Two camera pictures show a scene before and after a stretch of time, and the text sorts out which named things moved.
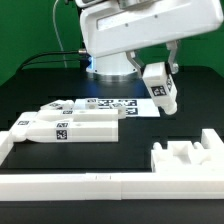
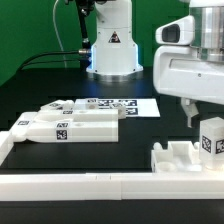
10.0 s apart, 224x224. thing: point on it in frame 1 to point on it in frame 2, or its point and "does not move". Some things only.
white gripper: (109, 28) to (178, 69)
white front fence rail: (112, 186) does not move
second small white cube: (59, 105) does not move
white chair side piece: (27, 128) does not move
